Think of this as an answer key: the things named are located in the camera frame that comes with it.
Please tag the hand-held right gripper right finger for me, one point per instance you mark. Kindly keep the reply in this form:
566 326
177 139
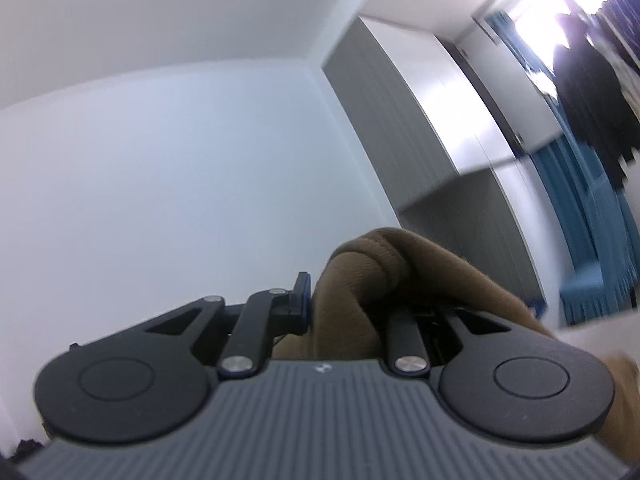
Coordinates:
403 331

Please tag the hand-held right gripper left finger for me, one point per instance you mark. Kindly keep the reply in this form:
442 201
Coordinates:
302 305

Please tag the brown hoodie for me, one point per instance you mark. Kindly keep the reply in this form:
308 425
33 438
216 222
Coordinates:
350 305

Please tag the dark hanging clothes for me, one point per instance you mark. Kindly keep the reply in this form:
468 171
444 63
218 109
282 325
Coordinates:
595 100

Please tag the white bed sheet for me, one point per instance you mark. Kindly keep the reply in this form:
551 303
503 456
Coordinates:
600 332

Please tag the grey and white wardrobe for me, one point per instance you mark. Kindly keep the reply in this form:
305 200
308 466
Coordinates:
415 125

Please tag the blue curtain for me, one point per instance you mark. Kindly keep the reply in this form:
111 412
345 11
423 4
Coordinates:
580 200

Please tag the blue hanging garment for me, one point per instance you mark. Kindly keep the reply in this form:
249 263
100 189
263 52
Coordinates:
622 0

